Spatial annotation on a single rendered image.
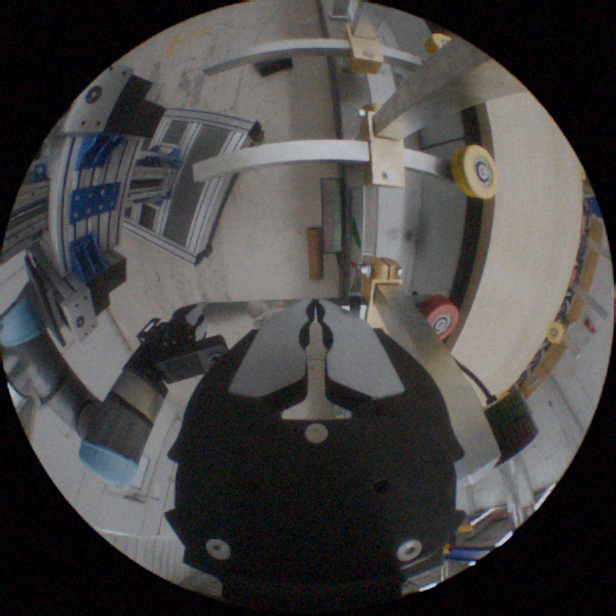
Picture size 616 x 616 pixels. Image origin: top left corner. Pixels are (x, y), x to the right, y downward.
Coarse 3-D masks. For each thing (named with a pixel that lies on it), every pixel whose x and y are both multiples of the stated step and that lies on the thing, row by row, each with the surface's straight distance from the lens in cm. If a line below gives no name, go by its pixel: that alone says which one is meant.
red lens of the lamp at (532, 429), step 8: (528, 416) 19; (520, 424) 18; (528, 424) 19; (504, 432) 18; (512, 432) 18; (520, 432) 18; (528, 432) 18; (536, 432) 19; (496, 440) 18; (504, 440) 18; (512, 440) 18; (520, 440) 18; (528, 440) 18; (504, 448) 18; (512, 448) 18; (520, 448) 18; (504, 456) 18; (496, 464) 18
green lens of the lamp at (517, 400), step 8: (512, 392) 19; (504, 400) 18; (512, 400) 18; (520, 400) 19; (496, 408) 18; (504, 408) 18; (512, 408) 18; (520, 408) 19; (488, 416) 18; (496, 416) 18; (504, 416) 18; (512, 416) 18; (496, 424) 18; (504, 424) 18; (496, 432) 18
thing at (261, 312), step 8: (248, 304) 31; (256, 304) 30; (264, 304) 30; (272, 304) 29; (280, 304) 29; (248, 312) 31; (256, 312) 30; (264, 312) 30; (272, 312) 30; (256, 320) 32; (264, 320) 31; (256, 328) 32
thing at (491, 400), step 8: (456, 360) 21; (464, 368) 21; (472, 376) 21; (480, 384) 21; (488, 392) 21; (488, 400) 21; (496, 400) 19; (488, 408) 18; (520, 416) 19; (512, 424) 18; (512, 456) 18
